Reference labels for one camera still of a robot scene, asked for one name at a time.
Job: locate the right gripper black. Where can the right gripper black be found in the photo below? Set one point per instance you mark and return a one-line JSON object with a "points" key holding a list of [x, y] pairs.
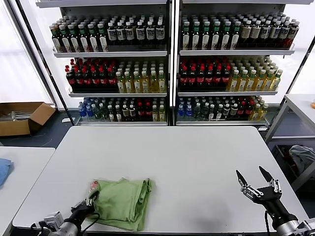
{"points": [[270, 200]]}

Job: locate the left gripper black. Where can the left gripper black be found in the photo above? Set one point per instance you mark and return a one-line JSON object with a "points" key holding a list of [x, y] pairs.
{"points": [[82, 212]]}

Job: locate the green polo shirt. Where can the green polo shirt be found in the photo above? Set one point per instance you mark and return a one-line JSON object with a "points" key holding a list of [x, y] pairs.
{"points": [[123, 204]]}

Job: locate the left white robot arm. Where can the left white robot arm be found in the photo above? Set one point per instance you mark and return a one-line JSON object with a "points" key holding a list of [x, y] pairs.
{"points": [[66, 228]]}

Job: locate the grey crumpled cloth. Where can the grey crumpled cloth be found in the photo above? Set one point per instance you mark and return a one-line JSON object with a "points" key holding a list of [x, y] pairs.
{"points": [[302, 157]]}

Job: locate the yellow juice bottle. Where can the yellow juice bottle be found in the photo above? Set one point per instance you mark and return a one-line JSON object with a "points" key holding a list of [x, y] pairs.
{"points": [[234, 81], [162, 81], [269, 81], [260, 81], [120, 82], [251, 81], [263, 112], [137, 82], [162, 113], [154, 81], [242, 81], [129, 82], [255, 112], [155, 113], [145, 81], [276, 80]]}

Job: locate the red-cap cola bottle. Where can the red-cap cola bottle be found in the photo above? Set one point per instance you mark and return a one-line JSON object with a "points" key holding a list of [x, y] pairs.
{"points": [[249, 109], [148, 112], [227, 78], [103, 79], [184, 78], [218, 78], [201, 78], [112, 79], [140, 112], [192, 78], [78, 79], [210, 78], [95, 79], [86, 79], [242, 109], [71, 79]]}

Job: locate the small white-cap dark bottle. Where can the small white-cap dark bottle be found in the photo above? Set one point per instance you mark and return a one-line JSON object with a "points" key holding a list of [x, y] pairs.
{"points": [[212, 112], [226, 110], [133, 112], [118, 113], [219, 112], [126, 112], [234, 110], [111, 113]]}

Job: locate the small white floor object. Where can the small white floor object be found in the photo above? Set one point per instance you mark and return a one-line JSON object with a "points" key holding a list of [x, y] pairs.
{"points": [[66, 120]]}

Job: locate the blue folded cloth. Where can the blue folded cloth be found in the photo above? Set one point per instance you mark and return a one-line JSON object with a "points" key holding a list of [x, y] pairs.
{"points": [[3, 172]]}

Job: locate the green clear water bottle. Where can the green clear water bottle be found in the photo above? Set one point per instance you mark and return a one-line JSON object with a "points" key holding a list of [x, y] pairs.
{"points": [[97, 112], [204, 111], [197, 110], [104, 112]]}

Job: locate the blue drink bottle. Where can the blue drink bottle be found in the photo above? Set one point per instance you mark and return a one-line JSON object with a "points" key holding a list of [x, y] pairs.
{"points": [[189, 111], [181, 111], [89, 111], [82, 111]]}

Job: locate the brown cardboard box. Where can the brown cardboard box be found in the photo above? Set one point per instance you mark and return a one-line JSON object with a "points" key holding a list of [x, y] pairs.
{"points": [[14, 127]]}

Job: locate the grey metal rods bundle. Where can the grey metal rods bundle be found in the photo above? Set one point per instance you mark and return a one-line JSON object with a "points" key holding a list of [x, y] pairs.
{"points": [[19, 115]]}

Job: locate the black slanted metal pole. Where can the black slanted metal pole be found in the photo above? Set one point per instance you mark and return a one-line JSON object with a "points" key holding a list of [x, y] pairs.
{"points": [[302, 63], [37, 42]]}

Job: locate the white metal shelf unit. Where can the white metal shelf unit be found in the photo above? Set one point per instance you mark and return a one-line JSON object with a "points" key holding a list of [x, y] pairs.
{"points": [[110, 54], [233, 52]]}

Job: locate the white-cap dark bottle blue label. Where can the white-cap dark bottle blue label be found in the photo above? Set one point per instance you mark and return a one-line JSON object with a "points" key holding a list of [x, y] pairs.
{"points": [[112, 34], [130, 34], [150, 33], [160, 33], [120, 34], [292, 35], [140, 34], [266, 34], [284, 35], [275, 34]]}

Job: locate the white-cap dark bottle beige label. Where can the white-cap dark bottle beige label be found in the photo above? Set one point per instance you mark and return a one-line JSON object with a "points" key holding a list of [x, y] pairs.
{"points": [[256, 34], [246, 34]]}

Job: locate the green-cap dark tea bottle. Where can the green-cap dark tea bottle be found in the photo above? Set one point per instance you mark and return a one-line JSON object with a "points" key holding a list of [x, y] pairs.
{"points": [[186, 35], [216, 35], [196, 35], [65, 39], [226, 35], [206, 35], [83, 38], [74, 38], [93, 38], [103, 38], [56, 39], [236, 35]]}

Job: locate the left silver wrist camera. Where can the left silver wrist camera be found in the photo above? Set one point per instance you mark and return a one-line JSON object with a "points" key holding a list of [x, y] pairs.
{"points": [[54, 218]]}

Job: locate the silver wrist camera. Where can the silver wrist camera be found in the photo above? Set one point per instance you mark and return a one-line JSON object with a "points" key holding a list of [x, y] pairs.
{"points": [[307, 225], [54, 218]]}

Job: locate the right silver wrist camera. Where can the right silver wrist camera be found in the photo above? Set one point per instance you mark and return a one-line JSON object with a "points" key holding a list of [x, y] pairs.
{"points": [[307, 225]]}

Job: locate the grey metal frame table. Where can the grey metal frame table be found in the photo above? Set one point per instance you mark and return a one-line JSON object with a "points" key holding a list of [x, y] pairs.
{"points": [[299, 103]]}

